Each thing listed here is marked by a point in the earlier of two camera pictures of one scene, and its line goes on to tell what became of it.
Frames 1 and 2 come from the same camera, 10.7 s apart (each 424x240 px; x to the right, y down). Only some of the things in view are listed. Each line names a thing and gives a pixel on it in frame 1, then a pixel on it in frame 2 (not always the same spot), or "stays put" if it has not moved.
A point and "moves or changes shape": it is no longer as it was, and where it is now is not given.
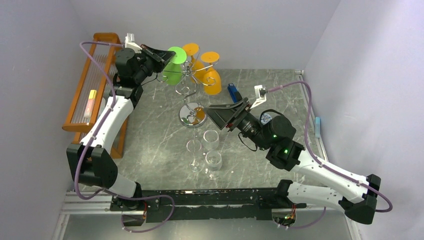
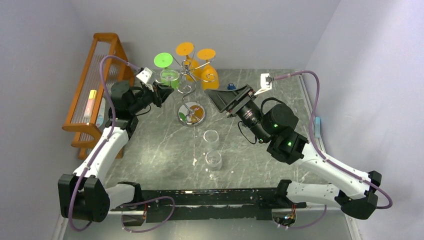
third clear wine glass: x=213 y=159 stays put
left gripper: x=160 y=58 -> x=160 y=93
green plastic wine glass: x=172 y=74 moves or changes shape
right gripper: x=236 y=115 -> x=237 y=99
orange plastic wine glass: x=197 y=67 moves or changes shape
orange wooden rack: x=98 y=76 stays put
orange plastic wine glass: x=212 y=80 moves or changes shape
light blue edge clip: x=317 y=124 stays put
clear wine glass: x=211 y=139 stays put
